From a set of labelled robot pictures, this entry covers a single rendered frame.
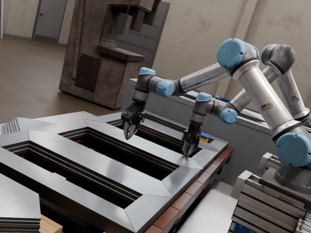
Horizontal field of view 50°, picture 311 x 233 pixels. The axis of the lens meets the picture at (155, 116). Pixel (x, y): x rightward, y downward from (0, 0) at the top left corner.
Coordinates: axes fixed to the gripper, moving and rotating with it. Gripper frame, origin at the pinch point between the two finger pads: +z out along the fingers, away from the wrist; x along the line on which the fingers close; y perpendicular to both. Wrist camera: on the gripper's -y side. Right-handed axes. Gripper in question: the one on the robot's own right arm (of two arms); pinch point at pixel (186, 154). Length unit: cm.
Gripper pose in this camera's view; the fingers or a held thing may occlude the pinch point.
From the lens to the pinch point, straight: 187.4
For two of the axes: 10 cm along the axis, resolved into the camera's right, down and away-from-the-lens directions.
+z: -2.8, 9.3, 2.2
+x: 8.8, 3.4, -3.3
